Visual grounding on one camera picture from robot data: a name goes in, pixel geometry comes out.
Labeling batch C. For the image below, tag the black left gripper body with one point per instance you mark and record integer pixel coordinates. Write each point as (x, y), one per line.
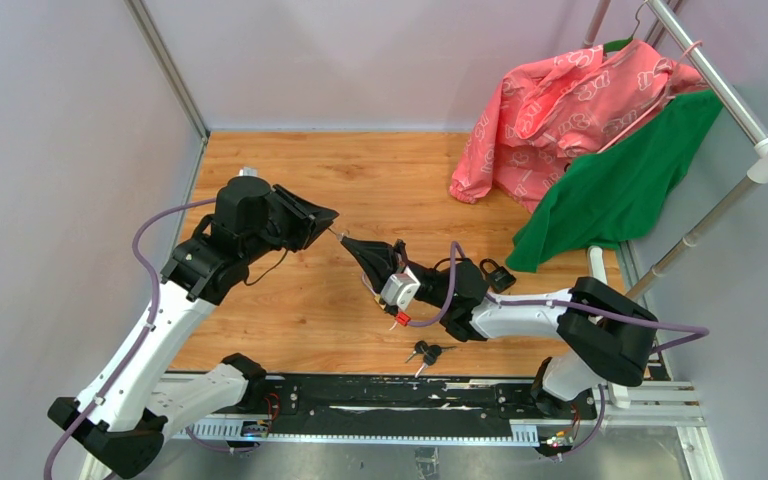
(287, 226)

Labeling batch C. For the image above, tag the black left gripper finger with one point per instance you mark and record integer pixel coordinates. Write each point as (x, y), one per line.
(315, 230)
(303, 214)

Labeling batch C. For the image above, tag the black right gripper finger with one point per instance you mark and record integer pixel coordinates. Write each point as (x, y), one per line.
(369, 252)
(378, 266)

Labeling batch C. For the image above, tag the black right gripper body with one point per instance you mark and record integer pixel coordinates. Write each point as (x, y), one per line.
(428, 276)

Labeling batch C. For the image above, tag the small brass key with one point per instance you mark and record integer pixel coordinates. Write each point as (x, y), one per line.
(339, 235)

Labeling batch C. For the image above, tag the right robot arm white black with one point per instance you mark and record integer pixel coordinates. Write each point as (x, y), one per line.
(609, 337)

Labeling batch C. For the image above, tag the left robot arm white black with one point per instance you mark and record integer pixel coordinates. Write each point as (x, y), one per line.
(124, 417)

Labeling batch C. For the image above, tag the black-headed key bunch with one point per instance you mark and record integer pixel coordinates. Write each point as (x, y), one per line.
(429, 354)

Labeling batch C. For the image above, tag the pink patterned garment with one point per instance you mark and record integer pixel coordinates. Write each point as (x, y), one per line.
(545, 114)

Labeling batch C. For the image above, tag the green garment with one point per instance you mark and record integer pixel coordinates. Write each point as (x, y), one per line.
(608, 198)

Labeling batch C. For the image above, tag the metal clothes rack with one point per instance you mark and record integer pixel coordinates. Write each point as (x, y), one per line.
(722, 282)

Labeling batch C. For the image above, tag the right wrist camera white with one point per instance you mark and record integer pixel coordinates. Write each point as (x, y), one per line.
(397, 294)

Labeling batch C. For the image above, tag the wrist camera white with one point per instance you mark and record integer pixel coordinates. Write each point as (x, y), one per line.
(397, 294)
(247, 171)

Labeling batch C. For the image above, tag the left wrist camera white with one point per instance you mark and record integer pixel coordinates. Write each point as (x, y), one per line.
(247, 171)

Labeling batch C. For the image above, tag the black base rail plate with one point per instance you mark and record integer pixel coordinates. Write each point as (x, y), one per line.
(438, 411)

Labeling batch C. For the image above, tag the aluminium corner frame post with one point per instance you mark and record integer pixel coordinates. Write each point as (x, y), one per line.
(147, 26)

